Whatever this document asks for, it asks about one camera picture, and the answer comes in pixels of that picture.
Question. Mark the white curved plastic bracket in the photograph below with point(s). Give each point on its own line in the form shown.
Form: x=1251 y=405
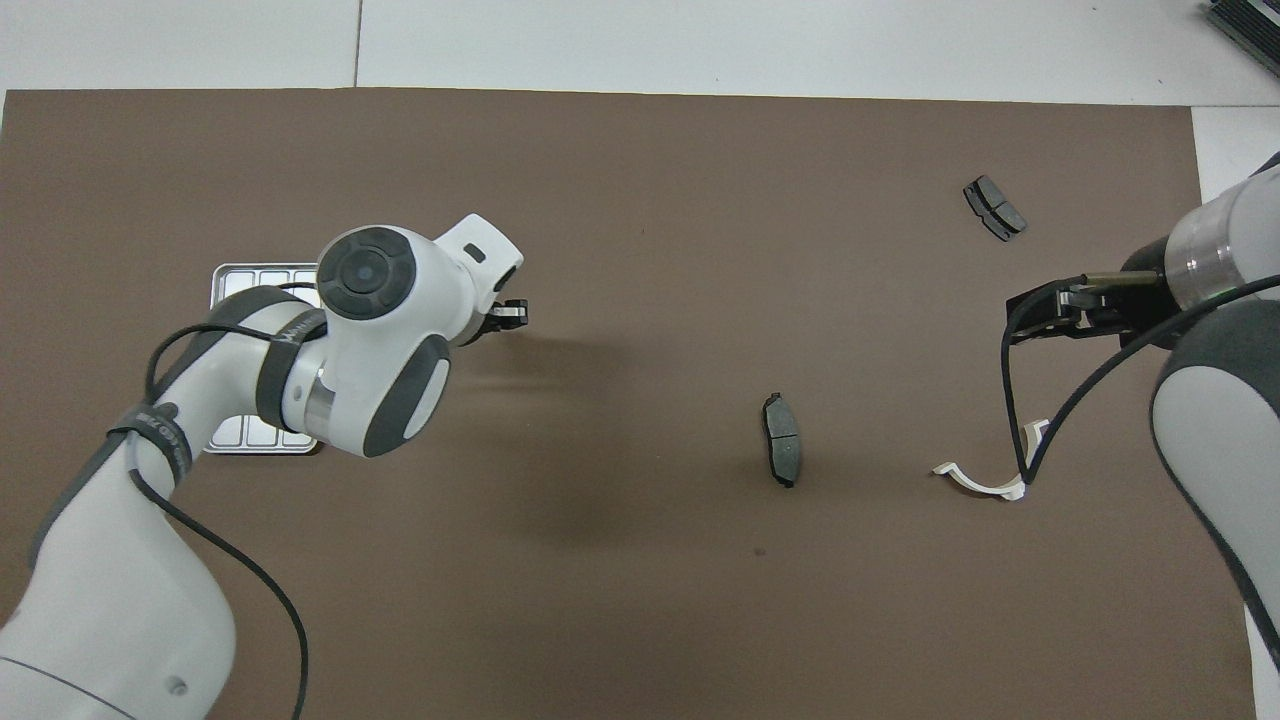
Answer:
x=975 y=483

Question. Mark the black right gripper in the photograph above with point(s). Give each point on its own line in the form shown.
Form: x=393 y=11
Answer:
x=1145 y=300

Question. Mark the large brown table mat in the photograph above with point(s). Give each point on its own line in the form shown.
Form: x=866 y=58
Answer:
x=700 y=250

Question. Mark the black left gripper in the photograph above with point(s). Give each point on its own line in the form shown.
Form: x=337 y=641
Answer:
x=490 y=322

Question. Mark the dark grey brake pad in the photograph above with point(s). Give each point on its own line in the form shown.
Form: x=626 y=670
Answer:
x=995 y=207
x=782 y=440

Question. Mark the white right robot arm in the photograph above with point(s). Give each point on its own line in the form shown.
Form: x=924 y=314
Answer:
x=1220 y=420

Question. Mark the black ribbed device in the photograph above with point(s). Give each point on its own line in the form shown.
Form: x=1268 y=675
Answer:
x=1248 y=25

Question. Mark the silver metal compartment tray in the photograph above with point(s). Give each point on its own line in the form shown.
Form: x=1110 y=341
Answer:
x=260 y=275

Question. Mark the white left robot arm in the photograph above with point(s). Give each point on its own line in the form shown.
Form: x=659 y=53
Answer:
x=390 y=330

